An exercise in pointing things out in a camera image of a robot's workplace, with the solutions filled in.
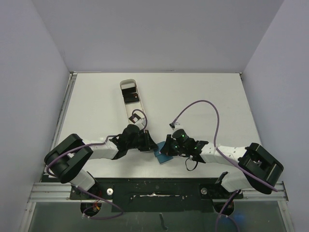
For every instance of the black credit card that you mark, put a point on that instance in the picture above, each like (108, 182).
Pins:
(135, 119)
(130, 95)

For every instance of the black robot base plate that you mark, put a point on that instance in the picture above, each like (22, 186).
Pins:
(112, 197)

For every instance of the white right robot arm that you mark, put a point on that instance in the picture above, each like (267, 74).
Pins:
(258, 169)

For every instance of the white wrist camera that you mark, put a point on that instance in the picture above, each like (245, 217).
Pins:
(176, 126)
(141, 123)

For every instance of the white card tray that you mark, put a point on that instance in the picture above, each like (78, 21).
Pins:
(133, 105)

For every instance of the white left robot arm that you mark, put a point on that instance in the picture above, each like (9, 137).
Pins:
(66, 160)

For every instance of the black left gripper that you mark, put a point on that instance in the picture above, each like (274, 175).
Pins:
(148, 143)

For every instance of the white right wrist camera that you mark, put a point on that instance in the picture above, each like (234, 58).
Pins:
(176, 126)

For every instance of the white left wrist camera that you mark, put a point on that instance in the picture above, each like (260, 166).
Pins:
(141, 123)

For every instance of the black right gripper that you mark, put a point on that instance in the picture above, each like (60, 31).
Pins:
(167, 146)

